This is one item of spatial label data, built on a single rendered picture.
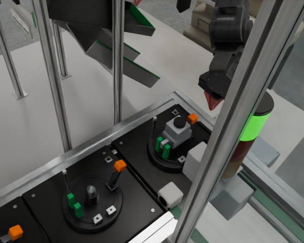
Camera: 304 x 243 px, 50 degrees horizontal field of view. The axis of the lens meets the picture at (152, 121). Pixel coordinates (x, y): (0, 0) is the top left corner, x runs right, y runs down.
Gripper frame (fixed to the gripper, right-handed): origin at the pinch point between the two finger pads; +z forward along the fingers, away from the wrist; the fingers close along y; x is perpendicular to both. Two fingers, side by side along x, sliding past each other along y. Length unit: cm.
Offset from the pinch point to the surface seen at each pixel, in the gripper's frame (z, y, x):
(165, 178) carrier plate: 8.9, 5.8, -20.3
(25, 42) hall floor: 109, -186, 17
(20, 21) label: -21, -30, -36
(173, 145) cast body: 1.6, 2.5, -16.2
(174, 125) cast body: -2.7, 0.1, -14.7
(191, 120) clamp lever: -1.6, 0.8, -9.1
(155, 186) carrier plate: 9.0, 6.1, -23.7
